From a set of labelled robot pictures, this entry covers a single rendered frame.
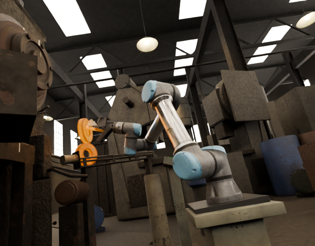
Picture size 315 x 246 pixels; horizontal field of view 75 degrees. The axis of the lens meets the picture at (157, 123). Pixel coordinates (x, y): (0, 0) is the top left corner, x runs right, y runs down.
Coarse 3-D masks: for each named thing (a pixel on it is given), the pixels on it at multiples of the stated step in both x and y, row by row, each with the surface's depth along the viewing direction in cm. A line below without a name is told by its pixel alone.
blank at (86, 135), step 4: (80, 120) 124; (84, 120) 126; (88, 120) 133; (80, 124) 122; (84, 124) 125; (80, 128) 121; (84, 128) 124; (80, 132) 121; (84, 132) 123; (88, 132) 132; (92, 132) 135; (80, 136) 121; (84, 136) 122; (88, 136) 127; (92, 136) 134; (84, 140) 123; (88, 140) 126
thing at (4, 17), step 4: (0, 16) 94; (4, 16) 97; (8, 16) 100; (0, 20) 94; (4, 20) 96; (8, 20) 99; (12, 20) 103; (16, 20) 106; (20, 24) 109; (44, 96) 122; (44, 100) 121; (40, 104) 116
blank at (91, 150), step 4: (80, 144) 135; (84, 144) 137; (88, 144) 140; (92, 144) 143; (76, 148) 134; (80, 148) 134; (84, 148) 136; (88, 148) 139; (92, 148) 141; (80, 152) 133; (92, 152) 140; (96, 152) 143; (80, 156) 132; (92, 156) 140; (80, 160) 132; (88, 164) 135
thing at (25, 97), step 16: (0, 64) 39; (16, 64) 41; (32, 64) 43; (0, 80) 38; (16, 80) 40; (32, 80) 42; (0, 96) 38; (16, 96) 39; (32, 96) 41; (0, 112) 37; (16, 112) 38; (32, 112) 40; (0, 128) 46; (16, 128) 47; (32, 128) 49
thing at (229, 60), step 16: (208, 0) 578; (224, 0) 544; (208, 16) 612; (224, 16) 543; (208, 32) 677; (224, 32) 528; (224, 48) 520; (240, 48) 499; (192, 64) 914; (240, 64) 498; (288, 64) 1056; (64, 80) 815; (192, 80) 974; (272, 80) 1220; (80, 96) 976; (192, 96) 1021; (80, 112) 1012; (96, 112) 1206; (208, 144) 946; (272, 192) 389
